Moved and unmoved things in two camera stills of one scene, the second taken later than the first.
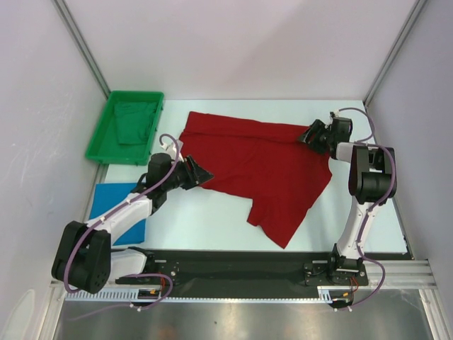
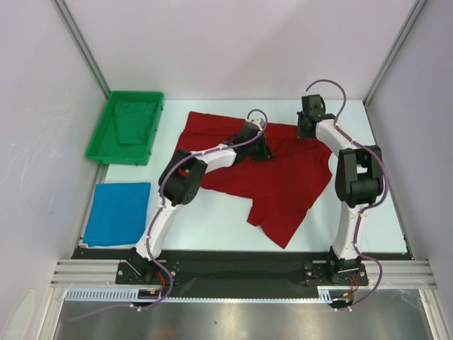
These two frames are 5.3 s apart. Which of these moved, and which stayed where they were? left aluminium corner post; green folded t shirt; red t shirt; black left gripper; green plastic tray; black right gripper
Moved: black left gripper; black right gripper
Stayed: red t shirt; left aluminium corner post; green plastic tray; green folded t shirt
